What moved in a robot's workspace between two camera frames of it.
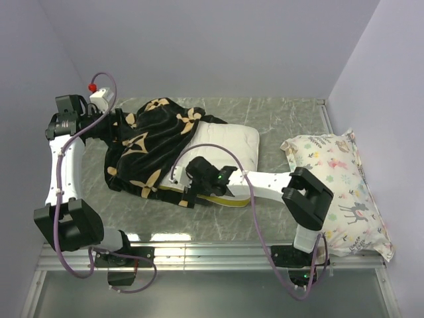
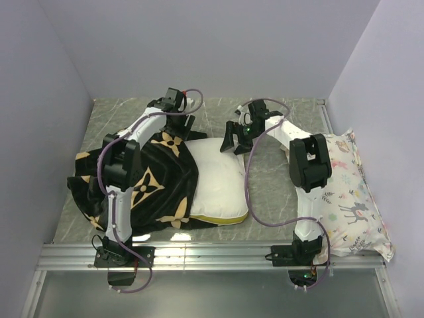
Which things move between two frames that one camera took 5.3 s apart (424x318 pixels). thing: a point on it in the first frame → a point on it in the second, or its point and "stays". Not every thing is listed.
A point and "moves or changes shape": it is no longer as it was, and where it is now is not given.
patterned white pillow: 354,222 stays
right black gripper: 190,195 → 234,128
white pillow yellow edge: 225,146 moves or changes shape
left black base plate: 108,260 stays
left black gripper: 115,132 → 183,130
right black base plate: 289,256 stays
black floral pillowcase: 142,146 moves or changes shape
